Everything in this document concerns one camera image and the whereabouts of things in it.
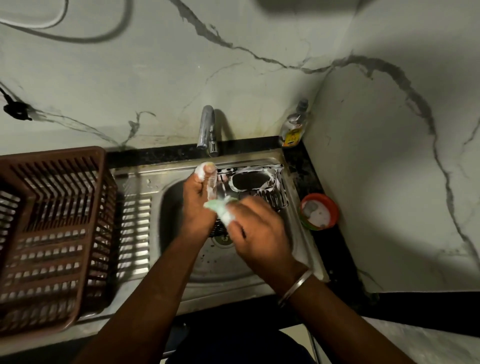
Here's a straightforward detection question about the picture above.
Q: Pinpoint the black wire rack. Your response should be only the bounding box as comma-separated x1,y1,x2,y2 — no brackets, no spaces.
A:
208,164,290,238

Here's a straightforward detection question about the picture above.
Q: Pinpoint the orange round container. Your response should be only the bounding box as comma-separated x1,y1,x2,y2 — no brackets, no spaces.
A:
298,193,340,232

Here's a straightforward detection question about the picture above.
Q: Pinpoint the brown plastic dish basket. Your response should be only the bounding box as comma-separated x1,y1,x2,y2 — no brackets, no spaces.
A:
0,146,118,337

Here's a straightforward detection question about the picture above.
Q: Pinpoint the stainless steel sink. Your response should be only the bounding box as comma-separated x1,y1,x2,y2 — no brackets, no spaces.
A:
48,148,331,338

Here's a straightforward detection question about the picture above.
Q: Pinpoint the clear dish soap bottle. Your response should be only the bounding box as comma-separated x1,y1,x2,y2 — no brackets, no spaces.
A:
279,98,310,148

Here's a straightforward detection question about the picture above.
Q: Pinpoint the thick white wall cable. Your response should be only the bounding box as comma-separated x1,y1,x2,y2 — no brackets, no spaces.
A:
0,0,70,30

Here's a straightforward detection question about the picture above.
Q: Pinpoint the person's right forearm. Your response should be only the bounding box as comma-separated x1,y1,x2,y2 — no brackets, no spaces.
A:
283,277,413,364

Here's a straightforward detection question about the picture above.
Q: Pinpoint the black power cable with plug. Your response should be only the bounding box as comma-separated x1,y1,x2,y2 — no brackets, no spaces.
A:
0,88,34,122

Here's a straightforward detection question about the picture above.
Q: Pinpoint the person's right hand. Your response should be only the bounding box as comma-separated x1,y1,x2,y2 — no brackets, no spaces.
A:
224,195,312,297

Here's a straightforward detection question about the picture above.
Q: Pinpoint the chrome faucet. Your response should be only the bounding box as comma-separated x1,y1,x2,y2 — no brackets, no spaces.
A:
196,105,220,158

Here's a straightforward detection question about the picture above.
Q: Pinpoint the person's left hand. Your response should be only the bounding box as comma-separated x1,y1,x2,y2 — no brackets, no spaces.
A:
182,161,219,241

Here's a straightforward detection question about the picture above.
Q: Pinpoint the green scrub pad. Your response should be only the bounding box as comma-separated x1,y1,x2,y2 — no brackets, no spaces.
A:
203,196,239,228

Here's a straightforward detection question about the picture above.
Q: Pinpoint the person's dark clothing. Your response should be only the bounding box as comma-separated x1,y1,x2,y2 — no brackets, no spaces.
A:
163,322,316,364

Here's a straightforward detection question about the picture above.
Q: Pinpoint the silver bracelet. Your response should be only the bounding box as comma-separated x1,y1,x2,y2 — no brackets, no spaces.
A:
277,269,314,308

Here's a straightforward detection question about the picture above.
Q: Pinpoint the person's left forearm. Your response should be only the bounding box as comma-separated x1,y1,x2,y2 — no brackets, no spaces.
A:
73,232,211,364

